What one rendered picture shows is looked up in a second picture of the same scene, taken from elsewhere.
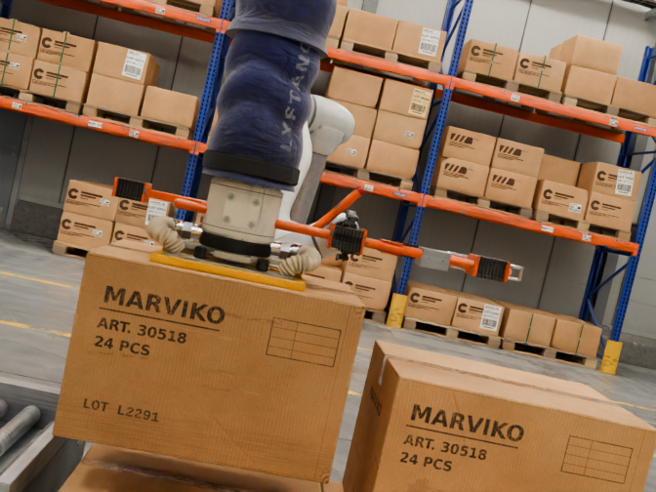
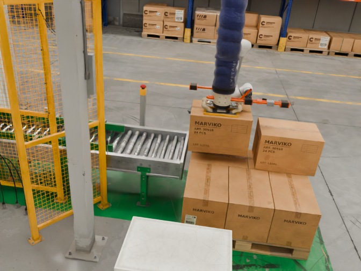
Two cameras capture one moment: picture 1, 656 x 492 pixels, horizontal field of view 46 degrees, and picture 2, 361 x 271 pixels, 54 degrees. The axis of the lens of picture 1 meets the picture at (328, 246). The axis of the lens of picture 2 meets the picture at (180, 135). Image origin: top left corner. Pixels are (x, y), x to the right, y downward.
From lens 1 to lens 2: 194 cm
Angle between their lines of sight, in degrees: 26
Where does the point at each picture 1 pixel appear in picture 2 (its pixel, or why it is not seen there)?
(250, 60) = (221, 66)
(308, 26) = (235, 56)
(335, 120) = (245, 47)
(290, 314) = (236, 123)
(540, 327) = (346, 43)
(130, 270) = (200, 118)
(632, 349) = not seen: outside the picture
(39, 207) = (131, 15)
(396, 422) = (261, 143)
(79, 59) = not seen: outside the picture
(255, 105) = (223, 77)
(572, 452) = (303, 147)
